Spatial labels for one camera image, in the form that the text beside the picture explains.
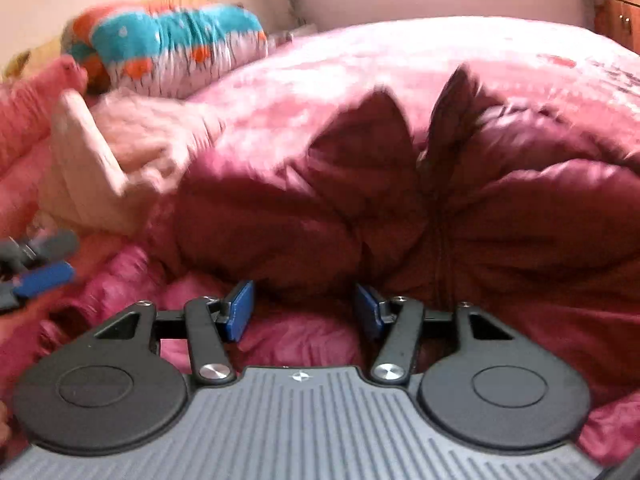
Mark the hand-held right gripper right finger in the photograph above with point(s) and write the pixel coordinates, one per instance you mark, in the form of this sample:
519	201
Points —
369	310

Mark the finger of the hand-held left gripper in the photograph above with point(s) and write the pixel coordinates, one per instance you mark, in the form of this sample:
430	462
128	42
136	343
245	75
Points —
50	244
45	277

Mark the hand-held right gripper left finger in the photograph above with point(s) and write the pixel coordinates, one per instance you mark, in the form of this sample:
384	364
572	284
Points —
240	310

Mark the maroon down jacket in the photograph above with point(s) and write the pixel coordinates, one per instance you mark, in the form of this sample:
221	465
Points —
500	210

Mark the pink quilted jacket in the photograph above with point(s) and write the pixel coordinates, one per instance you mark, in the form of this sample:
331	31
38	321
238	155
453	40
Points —
125	160

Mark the red plush pillow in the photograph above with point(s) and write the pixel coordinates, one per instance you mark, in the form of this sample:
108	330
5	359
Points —
35	100

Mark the colourful floral quilt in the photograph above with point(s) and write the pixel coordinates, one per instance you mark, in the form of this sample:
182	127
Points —
190	45

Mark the bed with pink printed blanket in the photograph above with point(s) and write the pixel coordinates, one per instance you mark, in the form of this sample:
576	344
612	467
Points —
400	50

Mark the brown wooden cabinet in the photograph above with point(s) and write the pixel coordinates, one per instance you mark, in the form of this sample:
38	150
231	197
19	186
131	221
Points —
620	10

